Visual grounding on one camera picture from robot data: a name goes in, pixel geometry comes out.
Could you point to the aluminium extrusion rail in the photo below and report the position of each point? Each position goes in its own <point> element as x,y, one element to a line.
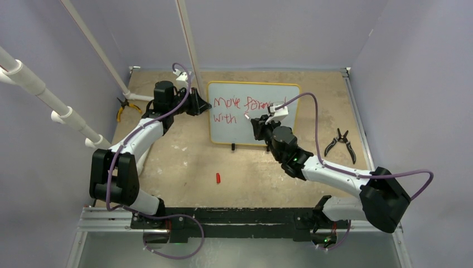
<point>374,196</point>

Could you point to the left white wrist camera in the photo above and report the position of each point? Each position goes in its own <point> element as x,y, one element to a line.
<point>183,79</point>

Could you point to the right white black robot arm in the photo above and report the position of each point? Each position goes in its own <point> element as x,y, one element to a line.
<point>376,197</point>

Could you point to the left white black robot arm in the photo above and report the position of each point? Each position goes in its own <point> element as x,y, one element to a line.
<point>114,173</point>

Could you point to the yellow framed whiteboard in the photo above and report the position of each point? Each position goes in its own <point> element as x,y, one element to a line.
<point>231,102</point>

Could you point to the black handled pliers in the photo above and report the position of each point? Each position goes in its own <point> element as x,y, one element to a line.
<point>341,138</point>

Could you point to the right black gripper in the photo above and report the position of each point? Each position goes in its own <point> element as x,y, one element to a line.
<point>260,126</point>

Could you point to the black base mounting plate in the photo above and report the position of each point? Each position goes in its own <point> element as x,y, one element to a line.
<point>298,224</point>

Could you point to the yellow handled pliers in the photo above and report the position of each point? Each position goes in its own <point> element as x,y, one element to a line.
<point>123,104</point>

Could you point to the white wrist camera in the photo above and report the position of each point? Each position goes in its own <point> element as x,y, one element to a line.
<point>183,79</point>
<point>277,112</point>

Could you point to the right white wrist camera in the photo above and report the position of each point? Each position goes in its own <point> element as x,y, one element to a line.
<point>277,112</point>

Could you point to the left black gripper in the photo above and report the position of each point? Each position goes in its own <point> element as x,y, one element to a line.
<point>198,105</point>

